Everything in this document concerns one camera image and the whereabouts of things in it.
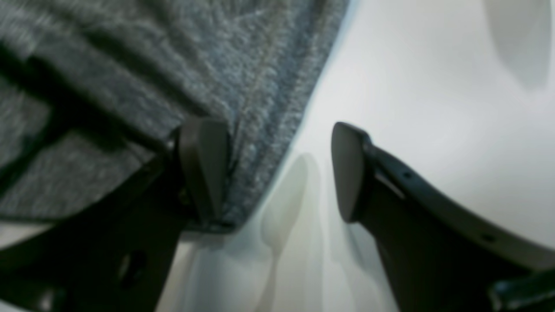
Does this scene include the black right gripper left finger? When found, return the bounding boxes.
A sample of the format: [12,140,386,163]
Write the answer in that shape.
[0,118,229,312]

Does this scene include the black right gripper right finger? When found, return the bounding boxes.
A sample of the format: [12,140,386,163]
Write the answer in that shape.
[331,122,555,312]

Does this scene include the grey t-shirt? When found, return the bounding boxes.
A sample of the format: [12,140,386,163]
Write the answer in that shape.
[1,0,349,232]

